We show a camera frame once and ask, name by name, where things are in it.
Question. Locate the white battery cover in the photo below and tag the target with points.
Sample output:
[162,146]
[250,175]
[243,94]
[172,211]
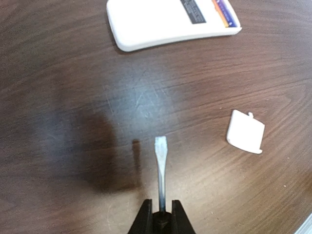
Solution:
[245,132]

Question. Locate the yellow handled screwdriver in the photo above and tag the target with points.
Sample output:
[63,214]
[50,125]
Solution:
[162,218]

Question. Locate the white remote control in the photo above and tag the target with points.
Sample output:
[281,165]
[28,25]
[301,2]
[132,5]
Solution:
[140,24]

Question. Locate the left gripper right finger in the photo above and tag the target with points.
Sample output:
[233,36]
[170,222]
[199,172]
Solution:
[180,223]

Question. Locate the batteries in remote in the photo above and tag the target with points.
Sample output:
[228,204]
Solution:
[224,13]

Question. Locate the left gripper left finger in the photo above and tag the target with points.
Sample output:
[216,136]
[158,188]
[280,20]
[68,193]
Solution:
[143,222]

